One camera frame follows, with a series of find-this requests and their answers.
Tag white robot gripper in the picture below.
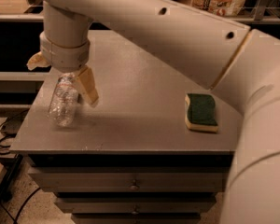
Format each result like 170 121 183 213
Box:
27 32 99 105

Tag clear plastic water bottle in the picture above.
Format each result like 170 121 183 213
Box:
48 73 79 127

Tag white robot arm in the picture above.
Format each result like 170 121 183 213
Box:
40 0 280 224

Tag top grey drawer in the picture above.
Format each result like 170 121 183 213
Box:
28 167 227 192

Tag grey drawer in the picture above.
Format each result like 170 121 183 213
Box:
72 214 201 224
28 167 227 192
55 197 216 214

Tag grey drawer cabinet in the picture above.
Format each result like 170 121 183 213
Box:
8 29 245 224

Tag middle grey drawer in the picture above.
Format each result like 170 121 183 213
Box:
55 197 216 214

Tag green and yellow sponge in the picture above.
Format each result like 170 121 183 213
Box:
185 93 218 133

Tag bottom grey drawer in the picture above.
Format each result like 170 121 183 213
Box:
72 214 201 224

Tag black floor cables left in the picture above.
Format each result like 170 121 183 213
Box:
0 109 41 224

